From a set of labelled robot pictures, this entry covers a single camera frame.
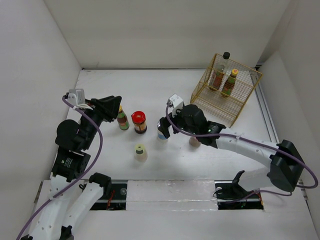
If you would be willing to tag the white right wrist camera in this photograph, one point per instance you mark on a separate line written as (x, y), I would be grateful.
(175, 102)

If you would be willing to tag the red lid sauce jar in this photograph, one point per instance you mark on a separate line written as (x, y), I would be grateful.
(139, 121)

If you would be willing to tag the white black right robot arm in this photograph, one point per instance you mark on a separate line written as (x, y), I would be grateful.
(282, 162)

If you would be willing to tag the green label sauce bottle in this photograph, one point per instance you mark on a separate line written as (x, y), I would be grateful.
(122, 119)

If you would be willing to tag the yellow cap spice shaker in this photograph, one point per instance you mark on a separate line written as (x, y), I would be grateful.
(140, 152)

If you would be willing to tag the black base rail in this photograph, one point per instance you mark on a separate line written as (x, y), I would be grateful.
(188, 196)

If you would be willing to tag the dark soy sauce bottle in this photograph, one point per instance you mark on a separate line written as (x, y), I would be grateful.
(219, 72)

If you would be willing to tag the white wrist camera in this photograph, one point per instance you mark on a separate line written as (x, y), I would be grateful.
(175, 102)
(78, 96)

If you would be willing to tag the yellow wire basket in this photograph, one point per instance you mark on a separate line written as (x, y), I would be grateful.
(226, 110)

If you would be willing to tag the silver cap blue shaker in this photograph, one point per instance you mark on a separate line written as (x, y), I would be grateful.
(161, 136)

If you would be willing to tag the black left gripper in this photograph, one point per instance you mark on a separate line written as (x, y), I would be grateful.
(108, 108)

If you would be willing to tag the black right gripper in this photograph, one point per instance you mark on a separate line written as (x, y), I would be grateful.
(164, 128)

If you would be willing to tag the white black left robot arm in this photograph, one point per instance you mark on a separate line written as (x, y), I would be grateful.
(58, 218)

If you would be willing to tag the yellow cap green sauce bottle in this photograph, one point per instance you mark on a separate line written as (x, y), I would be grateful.
(229, 83)

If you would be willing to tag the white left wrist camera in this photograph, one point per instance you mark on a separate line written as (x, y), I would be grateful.
(78, 96)

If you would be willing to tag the pink cap spice shaker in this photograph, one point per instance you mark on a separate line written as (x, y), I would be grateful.
(194, 142)

